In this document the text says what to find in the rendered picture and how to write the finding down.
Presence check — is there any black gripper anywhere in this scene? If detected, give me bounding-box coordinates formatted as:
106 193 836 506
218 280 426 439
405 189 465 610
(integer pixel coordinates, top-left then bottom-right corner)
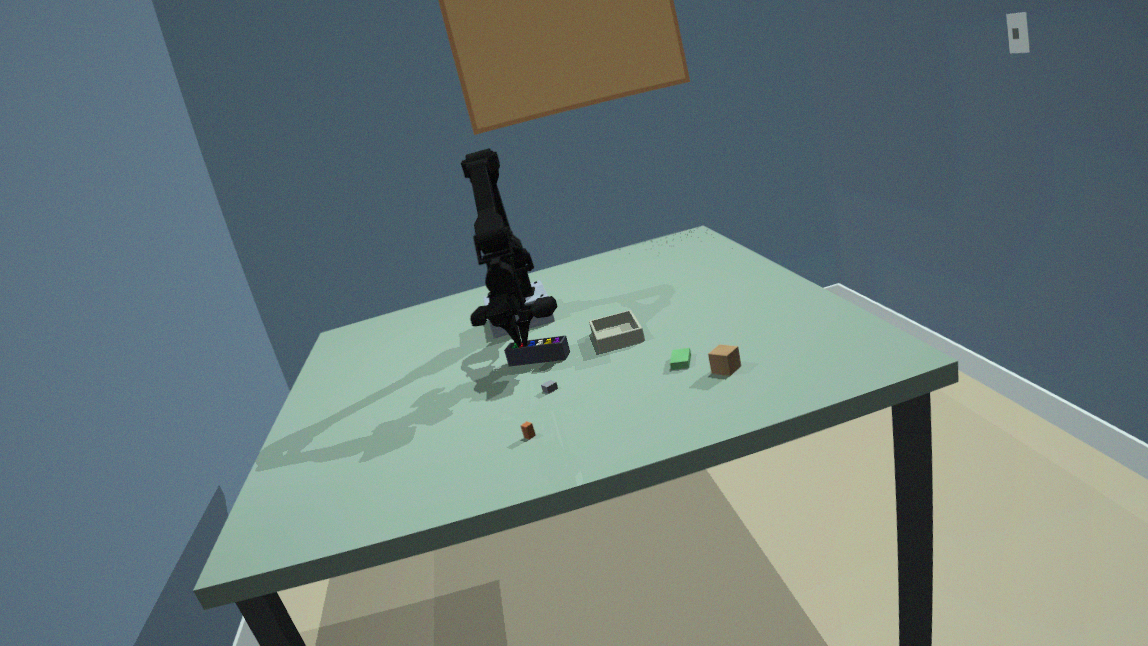
471 278 557 348

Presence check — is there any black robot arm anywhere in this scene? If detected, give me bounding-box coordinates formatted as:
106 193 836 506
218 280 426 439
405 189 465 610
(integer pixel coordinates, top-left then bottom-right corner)
461 148 535 326

